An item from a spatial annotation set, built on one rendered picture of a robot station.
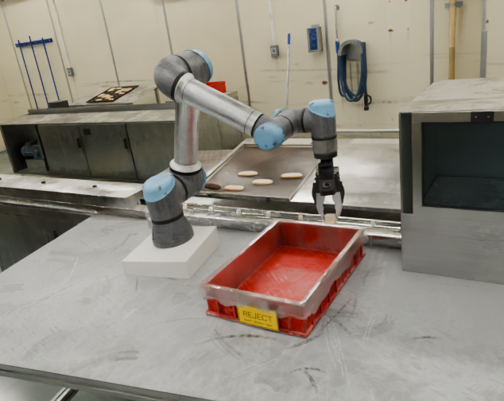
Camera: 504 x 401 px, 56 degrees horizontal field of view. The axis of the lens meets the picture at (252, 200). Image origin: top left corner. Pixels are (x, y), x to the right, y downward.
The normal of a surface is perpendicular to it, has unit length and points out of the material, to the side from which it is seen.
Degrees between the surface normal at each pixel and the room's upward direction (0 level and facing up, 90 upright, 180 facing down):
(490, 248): 89
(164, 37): 90
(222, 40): 90
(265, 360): 0
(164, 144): 91
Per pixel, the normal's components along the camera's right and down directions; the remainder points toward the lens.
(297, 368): -0.13, -0.93
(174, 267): -0.34, 0.36
